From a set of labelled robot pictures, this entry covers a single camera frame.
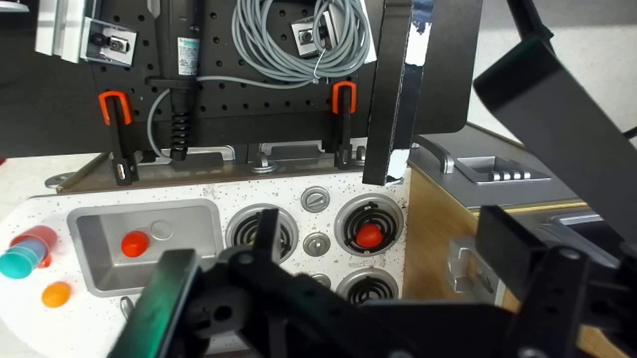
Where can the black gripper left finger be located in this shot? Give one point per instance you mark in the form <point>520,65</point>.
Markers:
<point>267,232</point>

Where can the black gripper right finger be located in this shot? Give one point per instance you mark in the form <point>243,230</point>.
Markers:
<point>508,250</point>

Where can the grey toy stove knob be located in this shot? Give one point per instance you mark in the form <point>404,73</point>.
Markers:
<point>315,200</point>
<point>323,280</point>
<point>317,246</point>

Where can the white toy kitchen stove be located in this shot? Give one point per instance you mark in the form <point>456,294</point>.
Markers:
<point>199,192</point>

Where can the grey toy sink basin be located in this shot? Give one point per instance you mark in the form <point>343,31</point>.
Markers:
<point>185,230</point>

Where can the wooden cabinet with grey top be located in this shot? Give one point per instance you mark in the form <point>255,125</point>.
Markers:
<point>430,232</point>

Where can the red toy tomato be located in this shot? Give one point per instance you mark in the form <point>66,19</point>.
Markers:
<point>369,236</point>

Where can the black pegboard panel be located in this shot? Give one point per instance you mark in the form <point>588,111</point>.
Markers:
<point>265,113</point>

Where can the orange and black clamp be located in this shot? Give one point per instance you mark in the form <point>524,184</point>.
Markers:
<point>120,133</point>
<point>343,127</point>

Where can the red toy ball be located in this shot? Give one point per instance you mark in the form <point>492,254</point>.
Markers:
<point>136,244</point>

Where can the black angled panel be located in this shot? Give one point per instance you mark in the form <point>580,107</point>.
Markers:
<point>564,127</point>

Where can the black plug with strain relief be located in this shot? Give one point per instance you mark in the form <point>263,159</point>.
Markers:
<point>179,107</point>

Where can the small silver faucet stub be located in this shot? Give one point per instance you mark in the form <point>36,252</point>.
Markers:
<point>126,306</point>

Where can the orange toy ball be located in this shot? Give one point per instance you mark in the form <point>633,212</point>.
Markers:
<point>56,296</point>

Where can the blue plastic cup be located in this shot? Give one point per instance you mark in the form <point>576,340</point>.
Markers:
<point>30,252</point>

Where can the teal plastic cup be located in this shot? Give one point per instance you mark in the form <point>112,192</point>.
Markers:
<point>14,264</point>

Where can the white aluminium profile block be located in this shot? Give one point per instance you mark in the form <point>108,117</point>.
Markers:
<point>60,31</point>

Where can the black upright post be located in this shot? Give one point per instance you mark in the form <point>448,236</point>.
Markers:
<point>387,101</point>

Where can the small clear camera box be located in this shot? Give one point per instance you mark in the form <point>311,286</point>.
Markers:
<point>311,35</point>
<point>112,43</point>

